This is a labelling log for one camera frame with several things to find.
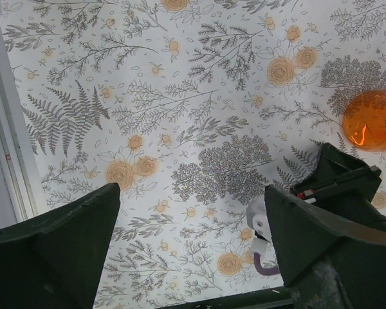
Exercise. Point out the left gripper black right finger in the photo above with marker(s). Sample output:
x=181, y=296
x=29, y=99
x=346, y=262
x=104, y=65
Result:
x=327, y=260

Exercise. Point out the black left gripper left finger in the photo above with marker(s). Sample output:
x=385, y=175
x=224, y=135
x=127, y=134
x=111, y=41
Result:
x=56, y=260

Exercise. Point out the aluminium frame rail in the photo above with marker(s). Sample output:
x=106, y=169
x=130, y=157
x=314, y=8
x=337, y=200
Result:
x=25, y=198

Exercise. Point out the floral patterned tablecloth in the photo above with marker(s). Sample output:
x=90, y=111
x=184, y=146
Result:
x=193, y=108

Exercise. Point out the orange glass carafe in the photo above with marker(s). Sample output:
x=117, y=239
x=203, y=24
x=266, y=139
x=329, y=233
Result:
x=364, y=121

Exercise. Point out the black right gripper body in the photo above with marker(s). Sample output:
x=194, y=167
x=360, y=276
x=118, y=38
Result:
x=343, y=185

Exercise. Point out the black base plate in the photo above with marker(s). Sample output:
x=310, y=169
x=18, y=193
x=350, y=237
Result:
x=269, y=298

